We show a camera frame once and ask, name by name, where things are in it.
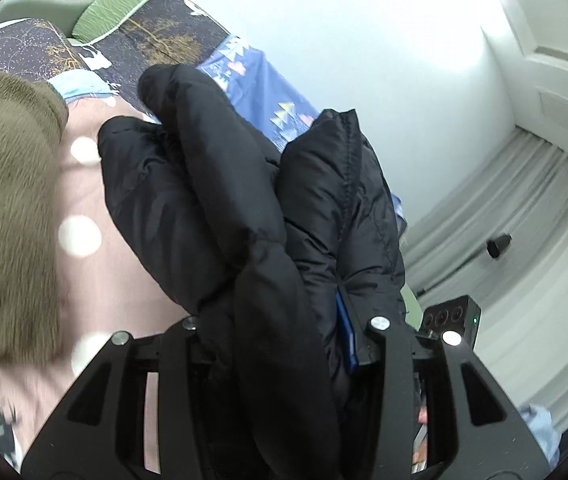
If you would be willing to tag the blue tree-print bed sheet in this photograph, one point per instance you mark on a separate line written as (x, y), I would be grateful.
(258, 92)

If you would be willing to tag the pink polka-dot blanket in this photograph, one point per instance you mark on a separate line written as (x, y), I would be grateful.
(104, 287)

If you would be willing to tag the dark purple tree-print quilt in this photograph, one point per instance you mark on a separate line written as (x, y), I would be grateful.
(154, 32)

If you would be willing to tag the black camera box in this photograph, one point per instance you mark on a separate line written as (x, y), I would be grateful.
(460, 315)

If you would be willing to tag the white pleated curtain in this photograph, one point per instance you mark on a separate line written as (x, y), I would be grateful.
(502, 238)

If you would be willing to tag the black puffer jacket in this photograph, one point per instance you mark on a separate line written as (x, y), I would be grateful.
(258, 242)

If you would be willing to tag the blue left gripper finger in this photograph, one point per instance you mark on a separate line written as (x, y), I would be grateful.
(349, 341)

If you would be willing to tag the olive brown fleece garment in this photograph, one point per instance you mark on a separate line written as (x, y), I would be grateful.
(33, 117)

